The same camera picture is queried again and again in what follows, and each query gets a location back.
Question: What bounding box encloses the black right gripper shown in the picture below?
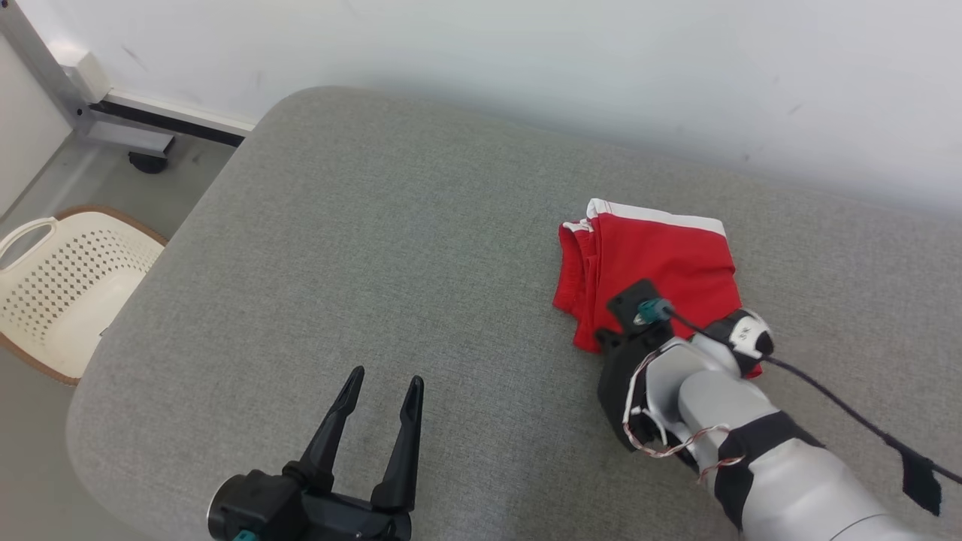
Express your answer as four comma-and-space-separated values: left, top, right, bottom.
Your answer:
597, 323, 675, 452

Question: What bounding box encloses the white black frame rail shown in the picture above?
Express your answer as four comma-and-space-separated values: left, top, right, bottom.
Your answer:
90, 90, 258, 148

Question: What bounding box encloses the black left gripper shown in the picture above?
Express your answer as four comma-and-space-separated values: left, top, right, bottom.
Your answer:
207, 366, 425, 541

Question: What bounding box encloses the grey metal frame post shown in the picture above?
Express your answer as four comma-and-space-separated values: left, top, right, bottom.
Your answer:
0, 0, 177, 159

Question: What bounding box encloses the thin black cable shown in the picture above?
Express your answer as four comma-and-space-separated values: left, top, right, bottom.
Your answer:
654, 301, 962, 519

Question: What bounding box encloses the cream perforated laundry basket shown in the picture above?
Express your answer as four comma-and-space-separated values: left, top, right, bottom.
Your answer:
0, 205, 168, 386

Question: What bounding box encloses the black caster foot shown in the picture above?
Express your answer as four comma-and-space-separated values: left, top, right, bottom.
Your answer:
128, 150, 171, 175

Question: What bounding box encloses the red white twisted wire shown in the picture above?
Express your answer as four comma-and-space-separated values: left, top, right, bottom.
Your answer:
622, 349, 746, 482

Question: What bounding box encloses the red garment with white band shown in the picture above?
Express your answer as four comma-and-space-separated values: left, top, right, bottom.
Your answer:
552, 198, 764, 379

